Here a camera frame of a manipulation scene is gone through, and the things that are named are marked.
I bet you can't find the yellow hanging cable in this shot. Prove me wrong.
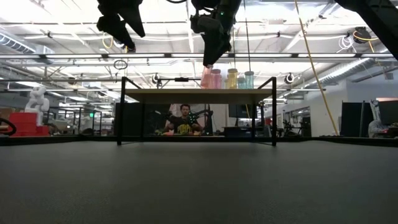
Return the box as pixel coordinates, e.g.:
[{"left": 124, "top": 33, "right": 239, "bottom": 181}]
[{"left": 294, "top": 0, "right": 340, "bottom": 136}]

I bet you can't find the yellow translucent pill bottle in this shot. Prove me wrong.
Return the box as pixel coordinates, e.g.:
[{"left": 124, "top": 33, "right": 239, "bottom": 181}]
[{"left": 226, "top": 68, "right": 239, "bottom": 90}]

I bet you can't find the long light bar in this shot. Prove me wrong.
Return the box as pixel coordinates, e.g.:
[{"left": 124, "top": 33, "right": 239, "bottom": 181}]
[{"left": 0, "top": 52, "right": 396, "bottom": 60}]

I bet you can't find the black table mat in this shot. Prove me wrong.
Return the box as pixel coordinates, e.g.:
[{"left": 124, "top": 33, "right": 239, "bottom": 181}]
[{"left": 0, "top": 138, "right": 398, "bottom": 224}]

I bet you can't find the silver ventilation duct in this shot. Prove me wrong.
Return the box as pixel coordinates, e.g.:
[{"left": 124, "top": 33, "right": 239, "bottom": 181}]
[
  {"left": 0, "top": 30, "right": 55, "bottom": 55},
  {"left": 306, "top": 46, "right": 396, "bottom": 90}
]

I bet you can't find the pink translucent pill bottle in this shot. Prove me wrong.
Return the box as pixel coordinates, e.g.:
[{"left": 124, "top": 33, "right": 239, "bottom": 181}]
[{"left": 211, "top": 68, "right": 223, "bottom": 90}]

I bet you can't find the black robot green light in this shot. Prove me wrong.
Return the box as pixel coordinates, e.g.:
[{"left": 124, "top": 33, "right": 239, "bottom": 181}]
[{"left": 188, "top": 108, "right": 215, "bottom": 136}]

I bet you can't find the black cable ring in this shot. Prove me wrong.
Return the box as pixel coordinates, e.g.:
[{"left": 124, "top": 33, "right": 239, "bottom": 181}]
[{"left": 113, "top": 58, "right": 129, "bottom": 71}]

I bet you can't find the person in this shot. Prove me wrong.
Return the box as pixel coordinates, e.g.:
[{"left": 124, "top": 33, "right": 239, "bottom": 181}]
[
  {"left": 368, "top": 110, "right": 390, "bottom": 138},
  {"left": 163, "top": 103, "right": 203, "bottom": 136}
]

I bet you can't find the wooden shelf black metal frame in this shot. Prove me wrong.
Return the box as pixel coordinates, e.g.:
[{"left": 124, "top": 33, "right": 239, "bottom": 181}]
[{"left": 115, "top": 75, "right": 279, "bottom": 147}]

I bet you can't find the blue translucent pill bottle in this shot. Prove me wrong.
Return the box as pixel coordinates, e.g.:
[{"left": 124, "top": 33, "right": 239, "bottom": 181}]
[{"left": 244, "top": 70, "right": 255, "bottom": 90}]

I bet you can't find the black partition panel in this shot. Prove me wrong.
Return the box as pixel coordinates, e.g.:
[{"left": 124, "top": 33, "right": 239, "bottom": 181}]
[{"left": 114, "top": 101, "right": 170, "bottom": 138}]

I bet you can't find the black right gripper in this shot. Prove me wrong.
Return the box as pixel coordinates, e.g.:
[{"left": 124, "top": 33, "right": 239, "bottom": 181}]
[{"left": 190, "top": 0, "right": 243, "bottom": 68}]

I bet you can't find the black monitor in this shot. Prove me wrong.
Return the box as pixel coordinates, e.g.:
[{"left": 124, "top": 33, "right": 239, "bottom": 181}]
[{"left": 377, "top": 99, "right": 398, "bottom": 125}]

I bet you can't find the black cable loop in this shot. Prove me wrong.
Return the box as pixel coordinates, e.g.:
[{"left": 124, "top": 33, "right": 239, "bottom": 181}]
[{"left": 0, "top": 117, "right": 18, "bottom": 136}]

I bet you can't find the red translucent pill bottle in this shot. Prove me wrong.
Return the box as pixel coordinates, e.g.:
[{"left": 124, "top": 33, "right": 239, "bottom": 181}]
[{"left": 200, "top": 65, "right": 214, "bottom": 90}]

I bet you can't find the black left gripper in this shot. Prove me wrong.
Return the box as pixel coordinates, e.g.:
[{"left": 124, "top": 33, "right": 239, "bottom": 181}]
[{"left": 96, "top": 0, "right": 146, "bottom": 51}]

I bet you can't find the red storage crate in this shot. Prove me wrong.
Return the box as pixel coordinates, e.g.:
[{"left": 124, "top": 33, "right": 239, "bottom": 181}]
[{"left": 8, "top": 111, "right": 50, "bottom": 137}]

